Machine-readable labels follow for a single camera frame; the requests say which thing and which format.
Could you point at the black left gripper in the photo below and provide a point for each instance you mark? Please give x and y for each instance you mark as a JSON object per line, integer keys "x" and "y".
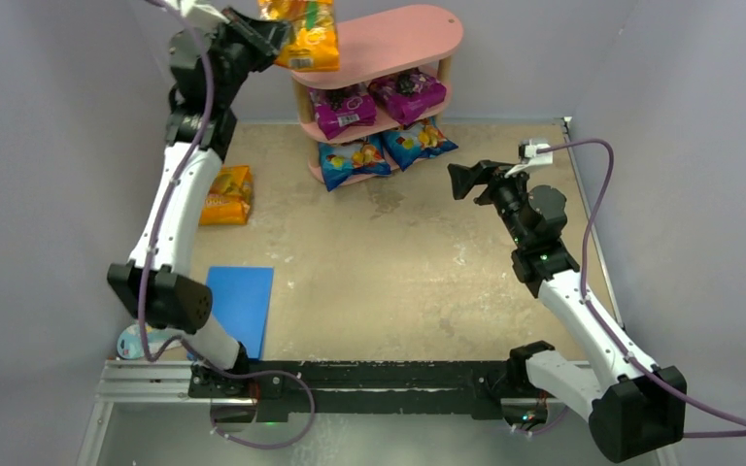
{"x": 249, "y": 35}

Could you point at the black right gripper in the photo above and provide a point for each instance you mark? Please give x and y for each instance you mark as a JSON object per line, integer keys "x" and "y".
{"x": 485, "y": 182}

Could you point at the orange candy bag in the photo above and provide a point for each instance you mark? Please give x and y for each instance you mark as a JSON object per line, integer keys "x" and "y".
{"x": 230, "y": 197}
{"x": 312, "y": 44}

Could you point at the blue candy bag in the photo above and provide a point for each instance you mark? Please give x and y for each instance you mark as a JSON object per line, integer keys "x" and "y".
{"x": 421, "y": 139}
{"x": 362, "y": 156}

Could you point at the purple candy bag front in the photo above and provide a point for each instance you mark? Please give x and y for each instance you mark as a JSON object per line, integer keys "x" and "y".
{"x": 338, "y": 109}

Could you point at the purple candy bag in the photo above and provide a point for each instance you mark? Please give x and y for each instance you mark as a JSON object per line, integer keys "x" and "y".
{"x": 338, "y": 109}
{"x": 406, "y": 95}

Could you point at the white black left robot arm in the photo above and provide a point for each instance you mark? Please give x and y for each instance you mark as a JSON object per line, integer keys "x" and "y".
{"x": 154, "y": 284}

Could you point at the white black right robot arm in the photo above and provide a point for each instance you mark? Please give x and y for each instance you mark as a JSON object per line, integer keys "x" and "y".
{"x": 620, "y": 395}

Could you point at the pink three-tier shelf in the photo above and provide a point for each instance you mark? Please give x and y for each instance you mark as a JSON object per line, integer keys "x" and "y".
{"x": 379, "y": 111}

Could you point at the blue foam pad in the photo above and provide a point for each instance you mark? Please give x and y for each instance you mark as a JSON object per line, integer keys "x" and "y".
{"x": 240, "y": 302}

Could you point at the clear tape roll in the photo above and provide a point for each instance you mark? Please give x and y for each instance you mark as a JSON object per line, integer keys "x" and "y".
{"x": 130, "y": 343}

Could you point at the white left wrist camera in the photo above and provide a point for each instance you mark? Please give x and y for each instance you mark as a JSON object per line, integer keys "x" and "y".
{"x": 200, "y": 14}

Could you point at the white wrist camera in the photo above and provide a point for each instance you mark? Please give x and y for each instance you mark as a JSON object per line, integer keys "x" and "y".
{"x": 200, "y": 14}
{"x": 534, "y": 154}

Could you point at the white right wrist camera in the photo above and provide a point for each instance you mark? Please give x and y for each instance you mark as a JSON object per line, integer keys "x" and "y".
{"x": 534, "y": 154}

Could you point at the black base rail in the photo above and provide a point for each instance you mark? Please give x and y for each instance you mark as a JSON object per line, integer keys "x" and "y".
{"x": 483, "y": 390}

